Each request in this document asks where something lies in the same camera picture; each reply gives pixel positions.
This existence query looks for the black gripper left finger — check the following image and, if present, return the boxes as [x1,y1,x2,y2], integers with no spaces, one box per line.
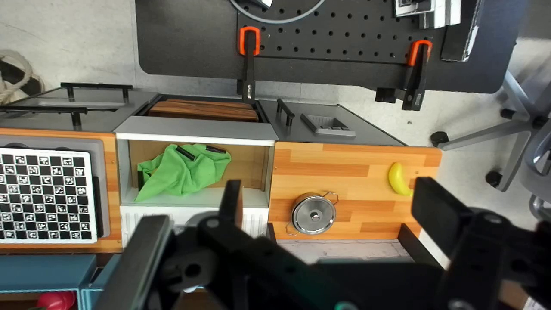
[93,214,174,310]

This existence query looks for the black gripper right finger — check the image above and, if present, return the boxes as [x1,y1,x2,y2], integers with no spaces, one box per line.
[412,176,482,273]

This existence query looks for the teal plastic bin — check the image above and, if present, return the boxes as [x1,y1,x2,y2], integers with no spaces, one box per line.
[80,255,126,310]
[0,255,100,310]

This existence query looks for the yellow banana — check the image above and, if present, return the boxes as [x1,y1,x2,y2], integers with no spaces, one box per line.
[386,161,415,199]

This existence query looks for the small wooden counter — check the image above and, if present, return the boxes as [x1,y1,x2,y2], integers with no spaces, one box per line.
[0,126,124,255]

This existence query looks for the red object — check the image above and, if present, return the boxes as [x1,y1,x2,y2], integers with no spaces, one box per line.
[36,290,80,310]

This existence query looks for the striped wooden countertop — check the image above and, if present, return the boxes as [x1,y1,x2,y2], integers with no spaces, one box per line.
[269,142,445,243]

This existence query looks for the grey cabinet front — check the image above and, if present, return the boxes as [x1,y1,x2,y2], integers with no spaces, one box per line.
[257,99,405,147]

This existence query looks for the green cloth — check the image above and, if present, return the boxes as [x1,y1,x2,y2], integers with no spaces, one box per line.
[135,143,234,204]

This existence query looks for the black white checkerboard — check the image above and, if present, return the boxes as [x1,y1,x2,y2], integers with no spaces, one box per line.
[0,147,100,245]

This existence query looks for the grey office chair base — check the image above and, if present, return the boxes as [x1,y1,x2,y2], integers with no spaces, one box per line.
[429,57,551,223]

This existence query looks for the round silver metal bowl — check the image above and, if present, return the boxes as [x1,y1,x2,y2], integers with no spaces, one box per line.
[290,193,338,236]

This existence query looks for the orange black bar clamp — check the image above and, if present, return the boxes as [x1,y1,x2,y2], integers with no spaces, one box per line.
[236,25,264,104]
[376,38,436,112]

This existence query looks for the white sink basin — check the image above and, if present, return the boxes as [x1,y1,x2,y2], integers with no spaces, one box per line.
[114,114,281,243]

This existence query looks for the black pegboard table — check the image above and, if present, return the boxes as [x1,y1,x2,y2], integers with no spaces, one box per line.
[136,0,527,94]

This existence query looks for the brown wooden panel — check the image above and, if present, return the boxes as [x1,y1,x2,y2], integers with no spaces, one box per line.
[145,95,269,125]

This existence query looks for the grey oven door black handles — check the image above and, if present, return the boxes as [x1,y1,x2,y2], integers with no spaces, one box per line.
[0,81,159,135]

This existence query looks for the grey cable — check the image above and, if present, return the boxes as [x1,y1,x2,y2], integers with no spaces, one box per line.
[228,0,331,26]

